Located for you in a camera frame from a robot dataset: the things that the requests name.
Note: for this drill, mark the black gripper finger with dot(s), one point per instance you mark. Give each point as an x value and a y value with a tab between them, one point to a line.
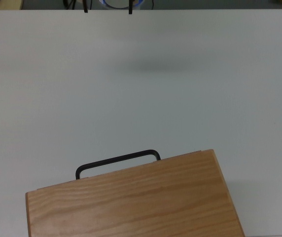
130	7
85	7

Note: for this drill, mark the pale wooden cabinet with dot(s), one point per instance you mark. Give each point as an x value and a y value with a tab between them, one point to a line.
131	202

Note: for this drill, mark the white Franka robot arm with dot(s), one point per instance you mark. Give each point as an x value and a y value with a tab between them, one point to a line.
117	2

